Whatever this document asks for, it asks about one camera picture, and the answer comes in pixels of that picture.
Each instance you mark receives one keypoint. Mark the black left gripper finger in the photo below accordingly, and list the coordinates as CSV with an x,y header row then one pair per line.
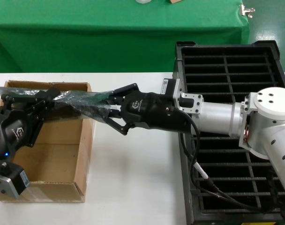
x,y
39,117
20,99

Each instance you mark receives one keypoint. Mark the brown open cardboard box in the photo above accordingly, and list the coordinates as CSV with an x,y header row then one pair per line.
x,y
51,154

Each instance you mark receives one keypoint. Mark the green cloth covered table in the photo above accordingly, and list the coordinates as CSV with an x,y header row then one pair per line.
x,y
109,35

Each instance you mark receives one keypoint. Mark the translucent grey antistatic bag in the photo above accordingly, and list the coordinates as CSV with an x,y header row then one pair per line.
x,y
74,96

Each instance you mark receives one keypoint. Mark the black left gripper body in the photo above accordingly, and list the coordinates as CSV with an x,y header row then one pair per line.
x,y
13,131

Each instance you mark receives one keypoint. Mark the silver binder clip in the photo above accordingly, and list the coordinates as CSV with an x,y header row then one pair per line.
x,y
244,10

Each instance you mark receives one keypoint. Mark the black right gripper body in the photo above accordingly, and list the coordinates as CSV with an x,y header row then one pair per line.
x,y
156,112

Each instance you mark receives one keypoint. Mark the flat open cardboard carton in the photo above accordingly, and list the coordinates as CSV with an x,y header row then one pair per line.
x,y
175,1

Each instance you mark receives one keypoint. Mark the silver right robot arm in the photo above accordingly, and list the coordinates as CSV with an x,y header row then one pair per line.
x,y
219,117

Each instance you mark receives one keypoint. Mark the white tape roll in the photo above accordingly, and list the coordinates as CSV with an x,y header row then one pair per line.
x,y
142,1

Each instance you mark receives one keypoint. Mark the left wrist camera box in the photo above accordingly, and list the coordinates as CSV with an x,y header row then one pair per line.
x,y
13,178

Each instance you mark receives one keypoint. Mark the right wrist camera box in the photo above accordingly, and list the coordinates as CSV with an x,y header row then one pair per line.
x,y
173,90

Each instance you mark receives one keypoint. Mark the black slotted plastic container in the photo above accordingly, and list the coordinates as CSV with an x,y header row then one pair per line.
x,y
227,70

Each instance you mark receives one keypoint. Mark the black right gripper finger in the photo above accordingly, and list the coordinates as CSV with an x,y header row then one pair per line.
x,y
126,91
121,124

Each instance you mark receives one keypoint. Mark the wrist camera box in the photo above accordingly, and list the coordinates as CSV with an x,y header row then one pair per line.
x,y
13,178
173,90

